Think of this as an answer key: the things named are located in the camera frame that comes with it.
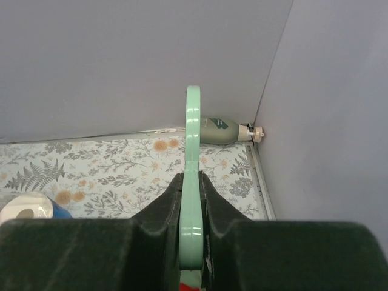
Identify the white toilet roll blue wrap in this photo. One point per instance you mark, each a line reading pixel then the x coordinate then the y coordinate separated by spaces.
pixel 33 206

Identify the red paper scrap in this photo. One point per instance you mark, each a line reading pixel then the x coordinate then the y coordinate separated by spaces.
pixel 185 287

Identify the green hand brush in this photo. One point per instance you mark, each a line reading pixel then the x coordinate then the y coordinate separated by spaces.
pixel 191 230

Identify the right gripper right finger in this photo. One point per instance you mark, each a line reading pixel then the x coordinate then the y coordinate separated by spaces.
pixel 243 254

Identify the grey lotion bottle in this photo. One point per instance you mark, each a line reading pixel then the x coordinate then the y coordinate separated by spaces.
pixel 221 131

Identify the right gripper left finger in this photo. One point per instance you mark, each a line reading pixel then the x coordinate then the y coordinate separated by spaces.
pixel 139 253

